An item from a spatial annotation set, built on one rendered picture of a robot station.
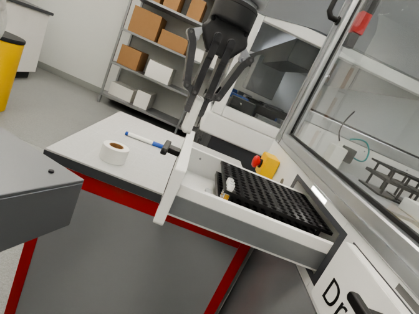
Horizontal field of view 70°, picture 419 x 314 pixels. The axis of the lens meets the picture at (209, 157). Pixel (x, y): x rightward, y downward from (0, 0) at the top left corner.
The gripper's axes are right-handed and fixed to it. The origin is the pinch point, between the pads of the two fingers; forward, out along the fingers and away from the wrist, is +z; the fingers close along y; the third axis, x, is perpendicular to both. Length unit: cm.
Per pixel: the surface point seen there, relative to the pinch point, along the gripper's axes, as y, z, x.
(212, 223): 8.1, 14.4, -11.6
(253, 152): 51, 19, 74
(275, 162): 35.6, 9.0, 25.7
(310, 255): 26.0, 13.3, -15.4
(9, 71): -108, 61, 233
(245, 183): 15.8, 9.4, -0.7
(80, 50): -101, 47, 468
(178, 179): -0.6, 8.5, -11.5
